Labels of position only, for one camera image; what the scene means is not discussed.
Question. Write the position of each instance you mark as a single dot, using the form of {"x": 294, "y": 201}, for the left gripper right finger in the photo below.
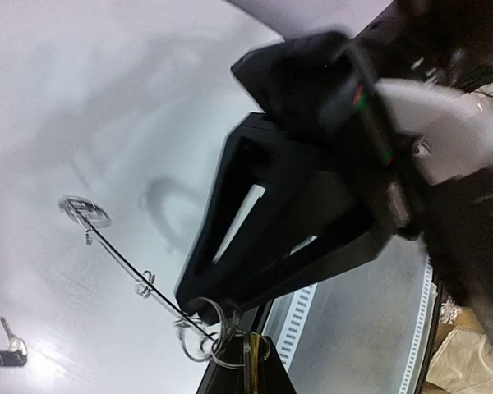
{"x": 272, "y": 378}

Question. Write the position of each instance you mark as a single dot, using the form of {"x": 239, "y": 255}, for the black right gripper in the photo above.
{"x": 322, "y": 91}

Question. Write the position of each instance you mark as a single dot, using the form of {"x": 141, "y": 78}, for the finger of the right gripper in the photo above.
{"x": 326, "y": 232}
{"x": 250, "y": 223}

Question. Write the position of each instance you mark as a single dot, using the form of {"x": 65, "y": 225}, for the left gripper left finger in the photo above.
{"x": 221, "y": 380}

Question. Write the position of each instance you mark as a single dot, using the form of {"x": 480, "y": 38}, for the round metal keyring disc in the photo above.
{"x": 196, "y": 342}

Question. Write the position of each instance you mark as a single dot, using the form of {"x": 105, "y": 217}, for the black head key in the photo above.
{"x": 16, "y": 353}

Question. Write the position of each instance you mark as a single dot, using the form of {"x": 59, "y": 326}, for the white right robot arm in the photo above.
{"x": 428, "y": 56}

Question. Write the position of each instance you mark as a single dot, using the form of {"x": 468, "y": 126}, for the white slotted cable duct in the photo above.
{"x": 366, "y": 331}

